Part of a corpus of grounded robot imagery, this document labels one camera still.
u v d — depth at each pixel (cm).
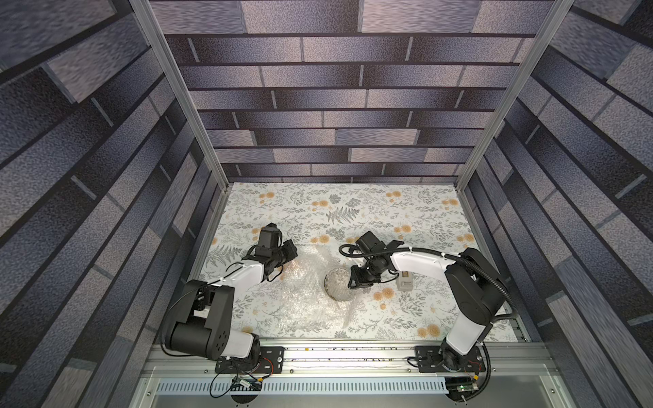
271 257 71
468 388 70
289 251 81
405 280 87
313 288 86
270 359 74
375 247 74
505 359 92
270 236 72
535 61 79
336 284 85
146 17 70
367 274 77
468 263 47
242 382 71
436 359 74
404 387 78
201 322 43
